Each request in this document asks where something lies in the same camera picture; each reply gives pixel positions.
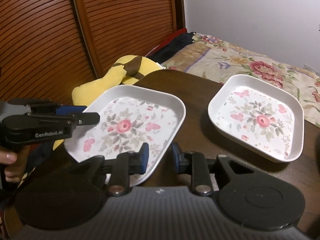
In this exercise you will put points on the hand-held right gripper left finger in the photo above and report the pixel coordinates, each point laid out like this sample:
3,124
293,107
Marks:
142,159

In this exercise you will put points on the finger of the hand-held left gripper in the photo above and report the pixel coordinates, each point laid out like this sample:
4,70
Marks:
87,118
71,109

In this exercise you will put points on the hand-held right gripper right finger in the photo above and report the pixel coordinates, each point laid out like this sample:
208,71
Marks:
176,159

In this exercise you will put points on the floral square plate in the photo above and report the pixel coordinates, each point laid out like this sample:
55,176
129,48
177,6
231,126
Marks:
125,126
260,120

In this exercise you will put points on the person's left hand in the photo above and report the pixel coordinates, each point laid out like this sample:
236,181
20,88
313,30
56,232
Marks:
10,158

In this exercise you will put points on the yellow plush toy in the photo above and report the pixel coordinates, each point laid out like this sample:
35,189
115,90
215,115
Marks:
110,77

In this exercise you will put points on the wooden slatted headboard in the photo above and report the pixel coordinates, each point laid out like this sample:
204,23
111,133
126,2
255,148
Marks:
37,30

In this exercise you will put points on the red cloth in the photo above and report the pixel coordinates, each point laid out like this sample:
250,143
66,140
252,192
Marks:
175,33

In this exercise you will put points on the floral blanket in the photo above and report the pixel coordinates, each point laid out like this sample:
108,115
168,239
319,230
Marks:
250,55

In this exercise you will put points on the wall socket strip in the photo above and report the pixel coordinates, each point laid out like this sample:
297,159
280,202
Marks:
308,68

